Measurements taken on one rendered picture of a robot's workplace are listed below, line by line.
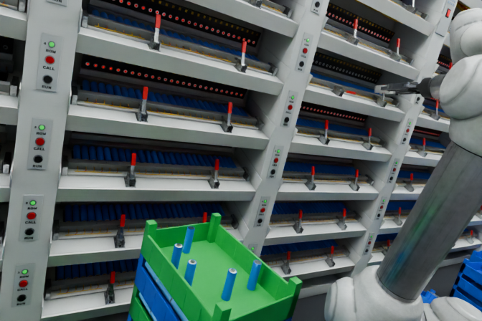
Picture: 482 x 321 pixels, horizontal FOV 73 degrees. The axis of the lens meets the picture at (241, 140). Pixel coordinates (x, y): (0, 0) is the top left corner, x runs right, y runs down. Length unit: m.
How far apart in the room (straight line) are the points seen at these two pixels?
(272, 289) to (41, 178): 0.60
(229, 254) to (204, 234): 0.09
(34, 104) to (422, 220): 0.88
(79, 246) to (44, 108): 0.40
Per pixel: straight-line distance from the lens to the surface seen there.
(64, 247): 1.04
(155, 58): 0.89
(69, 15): 0.85
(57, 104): 0.87
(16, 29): 0.86
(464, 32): 1.24
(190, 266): 0.68
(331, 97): 1.24
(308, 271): 1.55
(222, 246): 0.87
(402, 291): 0.88
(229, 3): 0.97
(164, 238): 0.82
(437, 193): 0.77
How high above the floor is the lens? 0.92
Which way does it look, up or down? 11 degrees down
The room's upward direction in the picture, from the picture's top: 14 degrees clockwise
